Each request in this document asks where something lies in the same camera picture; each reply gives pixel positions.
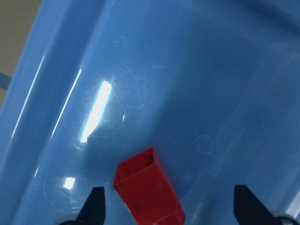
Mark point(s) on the blue plastic tray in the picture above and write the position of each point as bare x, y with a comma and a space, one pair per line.
212, 85

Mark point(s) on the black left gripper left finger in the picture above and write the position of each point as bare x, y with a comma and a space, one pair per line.
93, 211

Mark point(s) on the red block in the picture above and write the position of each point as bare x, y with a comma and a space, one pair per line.
147, 190

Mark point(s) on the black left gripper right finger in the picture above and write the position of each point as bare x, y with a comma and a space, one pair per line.
248, 210

